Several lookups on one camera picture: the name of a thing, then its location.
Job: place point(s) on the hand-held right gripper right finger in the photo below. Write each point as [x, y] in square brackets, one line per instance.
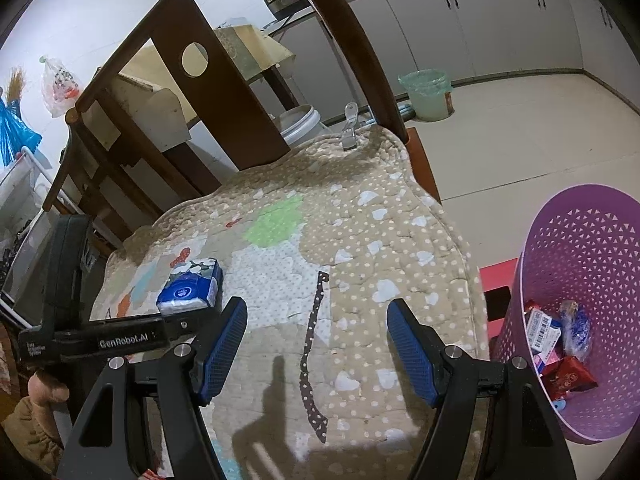
[412, 355]

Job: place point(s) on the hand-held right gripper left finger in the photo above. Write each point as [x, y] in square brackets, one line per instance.
[222, 350]

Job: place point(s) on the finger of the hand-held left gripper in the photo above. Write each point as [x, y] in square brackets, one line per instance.
[182, 331]

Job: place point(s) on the blue white tissue pack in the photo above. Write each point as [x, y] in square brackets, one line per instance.
[192, 285]

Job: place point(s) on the small white cardboard box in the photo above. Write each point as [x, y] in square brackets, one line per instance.
[544, 330]

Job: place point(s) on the red snack packet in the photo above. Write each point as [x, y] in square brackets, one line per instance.
[570, 377]

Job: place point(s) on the blue packet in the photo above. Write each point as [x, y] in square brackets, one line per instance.
[576, 327]

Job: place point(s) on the purple plastic basket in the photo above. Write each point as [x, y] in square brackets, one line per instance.
[590, 240]

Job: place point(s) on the person's left hand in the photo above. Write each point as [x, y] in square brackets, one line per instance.
[47, 387]

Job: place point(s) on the red plastic stool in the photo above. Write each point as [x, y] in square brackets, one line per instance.
[497, 272]

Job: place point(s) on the quilted dotted blanket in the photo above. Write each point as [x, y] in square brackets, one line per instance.
[350, 240]

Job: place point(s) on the blue plastic bag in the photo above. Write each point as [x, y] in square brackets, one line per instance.
[17, 132]

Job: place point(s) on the hanging white plastic bag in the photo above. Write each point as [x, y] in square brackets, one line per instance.
[59, 87]

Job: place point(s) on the straw broom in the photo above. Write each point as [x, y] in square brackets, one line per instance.
[17, 82]

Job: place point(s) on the metal clip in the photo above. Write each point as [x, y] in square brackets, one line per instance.
[350, 127]

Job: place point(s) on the white lidded bucket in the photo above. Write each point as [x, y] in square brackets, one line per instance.
[302, 127]

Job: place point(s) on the brown wooden chair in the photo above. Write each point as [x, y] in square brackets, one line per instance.
[220, 90]

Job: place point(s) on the waste bin with green bag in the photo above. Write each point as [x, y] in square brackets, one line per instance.
[427, 95]

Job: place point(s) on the table with beige cloth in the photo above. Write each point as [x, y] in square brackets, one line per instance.
[250, 50]

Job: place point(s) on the white kitchen cabinets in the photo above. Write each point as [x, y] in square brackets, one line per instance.
[500, 25]

